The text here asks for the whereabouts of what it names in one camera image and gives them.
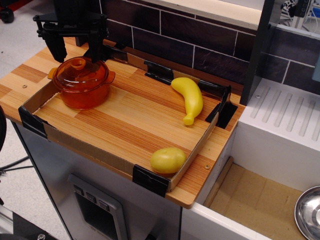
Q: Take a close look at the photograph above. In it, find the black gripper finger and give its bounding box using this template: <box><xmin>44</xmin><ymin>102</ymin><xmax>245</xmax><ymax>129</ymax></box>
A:
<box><xmin>88</xmin><ymin>32</ymin><xmax>104</xmax><ymax>63</ymax></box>
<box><xmin>42</xmin><ymin>34</ymin><xmax>67</xmax><ymax>63</ymax></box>

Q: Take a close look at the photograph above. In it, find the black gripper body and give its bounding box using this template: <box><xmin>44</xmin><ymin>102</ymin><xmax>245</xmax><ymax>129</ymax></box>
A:
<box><xmin>33</xmin><ymin>0</ymin><xmax>109</xmax><ymax>39</ymax></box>

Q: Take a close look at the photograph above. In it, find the orange transparent pot lid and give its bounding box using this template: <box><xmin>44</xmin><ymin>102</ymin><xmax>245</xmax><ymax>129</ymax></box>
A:
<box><xmin>52</xmin><ymin>56</ymin><xmax>111</xmax><ymax>93</ymax></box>

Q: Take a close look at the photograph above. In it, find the orange transparent pot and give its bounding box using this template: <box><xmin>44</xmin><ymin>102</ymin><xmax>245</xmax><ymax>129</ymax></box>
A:
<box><xmin>48</xmin><ymin>67</ymin><xmax>116</xmax><ymax>109</ymax></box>

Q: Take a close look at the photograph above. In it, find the yellow toy banana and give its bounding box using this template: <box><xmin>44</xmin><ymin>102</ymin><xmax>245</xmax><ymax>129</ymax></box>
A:
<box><xmin>171</xmin><ymin>77</ymin><xmax>204</xmax><ymax>126</ymax></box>

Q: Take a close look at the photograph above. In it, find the cardboard fence with black tape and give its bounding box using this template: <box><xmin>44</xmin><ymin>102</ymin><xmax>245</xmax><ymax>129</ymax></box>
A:
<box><xmin>18</xmin><ymin>45</ymin><xmax>238</xmax><ymax>205</ymax></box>

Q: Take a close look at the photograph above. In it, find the yellow toy potato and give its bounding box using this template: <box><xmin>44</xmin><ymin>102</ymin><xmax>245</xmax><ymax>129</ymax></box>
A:
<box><xmin>150</xmin><ymin>147</ymin><xmax>187</xmax><ymax>174</ymax></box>

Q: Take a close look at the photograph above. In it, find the grey toy oven front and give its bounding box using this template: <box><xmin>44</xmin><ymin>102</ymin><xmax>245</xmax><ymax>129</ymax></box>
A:
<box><xmin>66</xmin><ymin>173</ymin><xmax>129</xmax><ymax>240</ymax></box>

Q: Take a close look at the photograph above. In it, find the white toy sink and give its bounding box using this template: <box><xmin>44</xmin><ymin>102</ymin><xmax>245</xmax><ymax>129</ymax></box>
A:
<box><xmin>180</xmin><ymin>79</ymin><xmax>320</xmax><ymax>240</ymax></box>

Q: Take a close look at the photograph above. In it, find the silver metal bowl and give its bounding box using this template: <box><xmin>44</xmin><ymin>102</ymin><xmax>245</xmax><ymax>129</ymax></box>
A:
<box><xmin>294</xmin><ymin>185</ymin><xmax>320</xmax><ymax>240</ymax></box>

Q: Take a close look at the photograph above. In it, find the black floor cable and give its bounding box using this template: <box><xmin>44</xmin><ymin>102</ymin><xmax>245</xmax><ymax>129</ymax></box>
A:
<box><xmin>0</xmin><ymin>155</ymin><xmax>33</xmax><ymax>176</ymax></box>

